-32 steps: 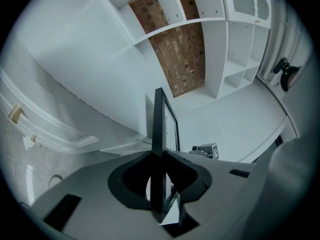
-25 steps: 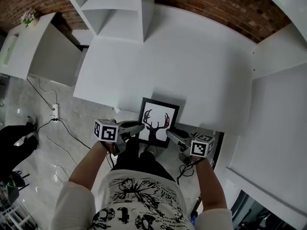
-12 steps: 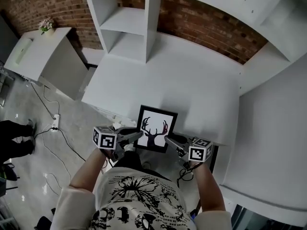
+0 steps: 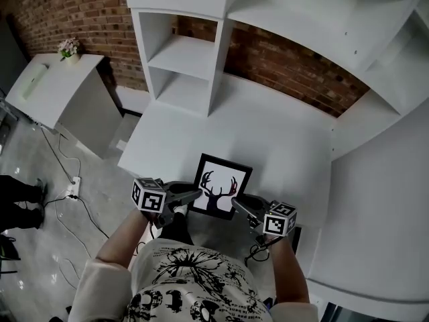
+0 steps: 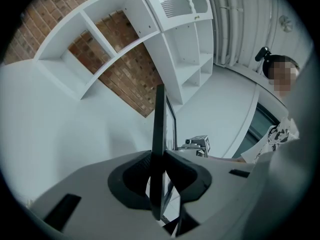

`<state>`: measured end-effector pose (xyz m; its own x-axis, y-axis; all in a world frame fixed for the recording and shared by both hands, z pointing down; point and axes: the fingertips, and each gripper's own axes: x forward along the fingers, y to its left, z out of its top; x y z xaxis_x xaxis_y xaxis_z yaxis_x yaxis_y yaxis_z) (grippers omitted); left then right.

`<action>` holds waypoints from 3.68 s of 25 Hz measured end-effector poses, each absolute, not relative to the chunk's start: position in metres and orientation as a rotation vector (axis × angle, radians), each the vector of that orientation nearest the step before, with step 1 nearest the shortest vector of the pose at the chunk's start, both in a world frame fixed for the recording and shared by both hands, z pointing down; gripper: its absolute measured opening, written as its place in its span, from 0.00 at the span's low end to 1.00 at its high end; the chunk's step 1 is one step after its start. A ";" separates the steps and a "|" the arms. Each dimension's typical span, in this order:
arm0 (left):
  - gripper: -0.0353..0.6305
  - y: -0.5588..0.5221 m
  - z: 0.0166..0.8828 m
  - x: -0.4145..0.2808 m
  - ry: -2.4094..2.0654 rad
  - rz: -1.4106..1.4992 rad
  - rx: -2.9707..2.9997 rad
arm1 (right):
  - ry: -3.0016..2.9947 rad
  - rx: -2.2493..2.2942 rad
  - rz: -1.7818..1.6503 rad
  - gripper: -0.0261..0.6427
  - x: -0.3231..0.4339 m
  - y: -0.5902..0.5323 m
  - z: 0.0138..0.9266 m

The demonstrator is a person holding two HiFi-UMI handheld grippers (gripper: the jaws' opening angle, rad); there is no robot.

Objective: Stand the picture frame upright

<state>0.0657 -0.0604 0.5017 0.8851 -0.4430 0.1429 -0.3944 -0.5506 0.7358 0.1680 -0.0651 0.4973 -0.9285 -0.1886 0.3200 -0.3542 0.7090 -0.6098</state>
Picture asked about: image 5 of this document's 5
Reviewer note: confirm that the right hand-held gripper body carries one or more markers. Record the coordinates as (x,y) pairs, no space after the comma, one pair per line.
(197,144)

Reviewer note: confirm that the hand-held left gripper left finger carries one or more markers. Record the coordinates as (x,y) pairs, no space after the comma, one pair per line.
(125,181)

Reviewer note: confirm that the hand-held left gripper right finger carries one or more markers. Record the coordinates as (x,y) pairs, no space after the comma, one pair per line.
(190,181)

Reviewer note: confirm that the person's right forearm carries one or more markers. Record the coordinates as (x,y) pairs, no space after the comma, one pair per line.
(225,159)

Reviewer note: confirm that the dark glass window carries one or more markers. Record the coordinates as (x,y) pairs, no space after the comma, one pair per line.
(262,121)

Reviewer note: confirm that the person's white patterned shirt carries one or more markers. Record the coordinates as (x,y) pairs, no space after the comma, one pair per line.
(272,136)

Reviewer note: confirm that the person's head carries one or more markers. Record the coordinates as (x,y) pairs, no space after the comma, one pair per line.
(281,76)

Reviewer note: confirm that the white open shelf unit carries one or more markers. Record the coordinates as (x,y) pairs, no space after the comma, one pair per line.
(62,66)

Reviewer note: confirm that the black head-mounted camera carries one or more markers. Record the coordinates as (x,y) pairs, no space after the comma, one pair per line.
(262,54)

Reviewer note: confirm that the white wall pipe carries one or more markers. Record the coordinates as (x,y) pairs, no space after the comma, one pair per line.
(231,36)

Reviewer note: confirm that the white round wall vent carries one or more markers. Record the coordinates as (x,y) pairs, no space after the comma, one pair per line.
(285,23)

